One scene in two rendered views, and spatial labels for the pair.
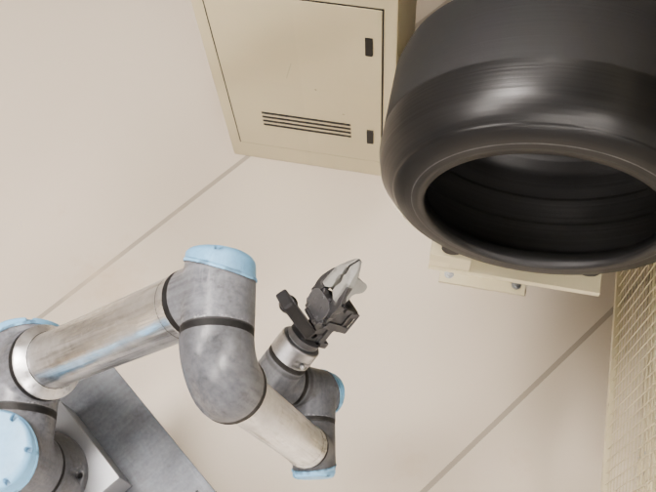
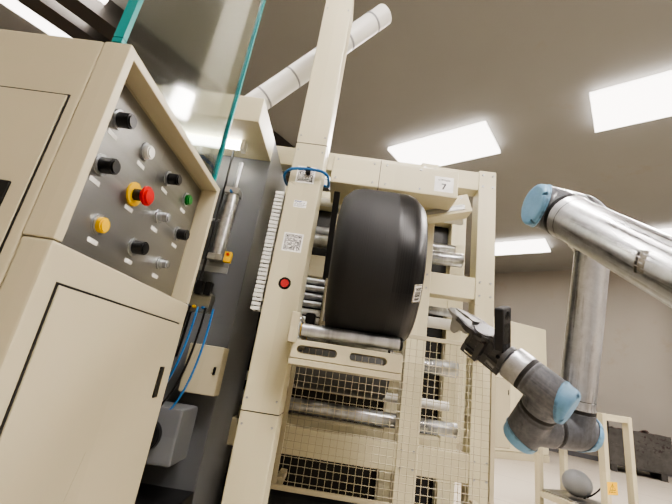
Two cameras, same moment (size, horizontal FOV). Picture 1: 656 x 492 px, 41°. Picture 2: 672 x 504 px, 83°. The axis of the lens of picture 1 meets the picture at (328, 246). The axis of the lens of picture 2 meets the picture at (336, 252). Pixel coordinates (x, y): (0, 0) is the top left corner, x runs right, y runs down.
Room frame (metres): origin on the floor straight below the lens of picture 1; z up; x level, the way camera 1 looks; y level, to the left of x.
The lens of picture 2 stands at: (1.32, 0.91, 0.77)
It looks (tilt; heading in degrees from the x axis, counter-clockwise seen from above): 18 degrees up; 255
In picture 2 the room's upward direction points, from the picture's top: 9 degrees clockwise
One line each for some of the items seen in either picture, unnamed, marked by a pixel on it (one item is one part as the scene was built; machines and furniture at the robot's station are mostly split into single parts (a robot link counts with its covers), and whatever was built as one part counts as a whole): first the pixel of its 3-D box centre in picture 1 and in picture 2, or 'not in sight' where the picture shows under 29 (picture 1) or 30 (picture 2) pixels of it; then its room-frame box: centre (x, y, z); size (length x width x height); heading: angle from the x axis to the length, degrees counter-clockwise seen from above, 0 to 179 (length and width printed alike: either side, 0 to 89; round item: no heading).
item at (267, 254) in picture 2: not in sight; (270, 249); (1.19, -0.50, 1.19); 0.05 x 0.04 x 0.48; 72
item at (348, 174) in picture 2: not in sight; (391, 188); (0.64, -0.69, 1.71); 0.61 x 0.25 x 0.15; 162
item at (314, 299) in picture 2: not in sight; (303, 308); (0.95, -0.87, 1.05); 0.20 x 0.15 x 0.30; 162
